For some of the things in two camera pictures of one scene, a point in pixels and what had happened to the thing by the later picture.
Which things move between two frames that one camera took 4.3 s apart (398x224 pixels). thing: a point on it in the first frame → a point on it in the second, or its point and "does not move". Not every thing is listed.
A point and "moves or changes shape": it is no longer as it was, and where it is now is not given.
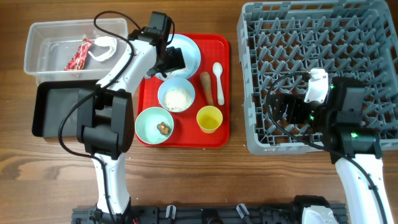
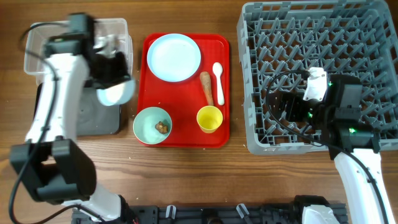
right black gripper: (296, 101) does not move
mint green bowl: (147, 121) does not move
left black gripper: (176, 60) → (124, 76)
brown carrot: (206, 81) does not move
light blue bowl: (176, 94) moves or changes shape
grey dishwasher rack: (355, 40) does not move
